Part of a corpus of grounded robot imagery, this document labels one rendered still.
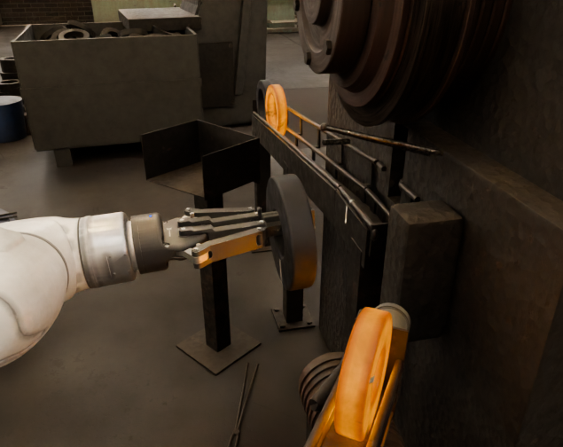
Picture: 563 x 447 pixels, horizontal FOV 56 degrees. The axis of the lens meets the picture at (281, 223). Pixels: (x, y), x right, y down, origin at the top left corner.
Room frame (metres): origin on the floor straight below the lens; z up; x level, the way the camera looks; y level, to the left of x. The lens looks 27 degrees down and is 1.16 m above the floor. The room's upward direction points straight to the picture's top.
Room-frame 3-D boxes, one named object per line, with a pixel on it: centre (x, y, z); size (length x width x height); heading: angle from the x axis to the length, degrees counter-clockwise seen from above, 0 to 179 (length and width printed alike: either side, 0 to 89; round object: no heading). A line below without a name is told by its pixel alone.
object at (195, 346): (1.39, 0.22, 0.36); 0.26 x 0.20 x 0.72; 48
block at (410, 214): (0.76, -0.24, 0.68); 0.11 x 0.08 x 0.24; 103
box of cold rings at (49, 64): (3.52, 1.10, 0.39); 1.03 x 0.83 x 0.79; 107
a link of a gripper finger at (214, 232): (0.60, 0.07, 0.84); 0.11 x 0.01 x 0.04; 102
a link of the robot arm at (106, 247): (0.57, 0.21, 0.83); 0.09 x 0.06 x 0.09; 14
